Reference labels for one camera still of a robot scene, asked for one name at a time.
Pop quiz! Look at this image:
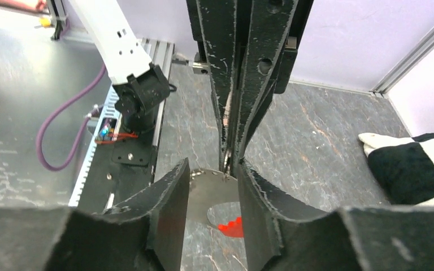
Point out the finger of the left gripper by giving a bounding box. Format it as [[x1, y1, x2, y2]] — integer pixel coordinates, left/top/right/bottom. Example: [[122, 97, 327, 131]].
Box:
[[228, 1, 313, 176], [186, 1, 237, 172]]

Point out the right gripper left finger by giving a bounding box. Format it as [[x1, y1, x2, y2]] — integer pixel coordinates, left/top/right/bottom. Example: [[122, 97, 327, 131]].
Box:
[[0, 159, 190, 270]]

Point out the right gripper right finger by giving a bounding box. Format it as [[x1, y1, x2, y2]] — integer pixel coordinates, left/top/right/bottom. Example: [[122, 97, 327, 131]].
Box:
[[237, 161, 434, 270]]

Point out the red key tag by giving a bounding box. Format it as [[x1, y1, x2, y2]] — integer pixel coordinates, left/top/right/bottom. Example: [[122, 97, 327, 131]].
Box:
[[218, 216, 244, 238]]

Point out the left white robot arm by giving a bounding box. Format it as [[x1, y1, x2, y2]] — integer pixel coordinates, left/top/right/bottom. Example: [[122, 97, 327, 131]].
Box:
[[71, 1, 313, 176]]

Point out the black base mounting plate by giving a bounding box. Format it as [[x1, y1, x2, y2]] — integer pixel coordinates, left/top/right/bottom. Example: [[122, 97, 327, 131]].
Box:
[[76, 130, 159, 213]]

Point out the black and white checkered pillow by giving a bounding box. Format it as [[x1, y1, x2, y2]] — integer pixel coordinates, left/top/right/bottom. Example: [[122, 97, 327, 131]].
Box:
[[358, 133, 434, 206]]

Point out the white slotted cable duct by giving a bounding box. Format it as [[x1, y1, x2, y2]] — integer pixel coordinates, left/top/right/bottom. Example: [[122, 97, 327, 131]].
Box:
[[68, 87, 120, 207]]

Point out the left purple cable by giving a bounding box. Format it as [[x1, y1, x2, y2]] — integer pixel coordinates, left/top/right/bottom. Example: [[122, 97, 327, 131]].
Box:
[[35, 63, 109, 172]]

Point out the aluminium frame rail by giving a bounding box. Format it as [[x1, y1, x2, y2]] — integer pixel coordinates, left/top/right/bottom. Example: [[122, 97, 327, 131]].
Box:
[[371, 27, 434, 95]]

